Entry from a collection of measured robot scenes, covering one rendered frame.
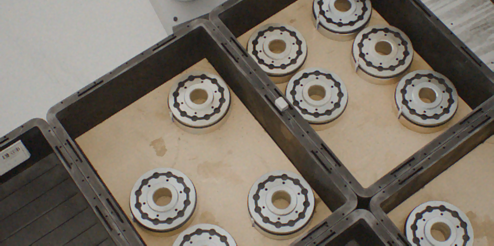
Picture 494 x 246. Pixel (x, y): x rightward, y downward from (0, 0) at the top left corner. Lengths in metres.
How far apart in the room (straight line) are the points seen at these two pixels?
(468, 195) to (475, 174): 0.04
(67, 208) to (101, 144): 0.12
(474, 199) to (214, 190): 0.41
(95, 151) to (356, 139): 0.43
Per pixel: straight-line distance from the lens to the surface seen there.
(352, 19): 1.26
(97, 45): 1.45
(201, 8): 1.36
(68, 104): 1.13
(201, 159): 1.17
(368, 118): 1.21
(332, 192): 1.08
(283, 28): 1.25
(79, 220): 1.17
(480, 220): 1.18
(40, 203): 1.19
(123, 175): 1.18
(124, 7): 1.49
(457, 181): 1.19
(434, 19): 1.21
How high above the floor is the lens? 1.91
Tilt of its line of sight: 64 degrees down
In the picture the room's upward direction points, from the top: 1 degrees counter-clockwise
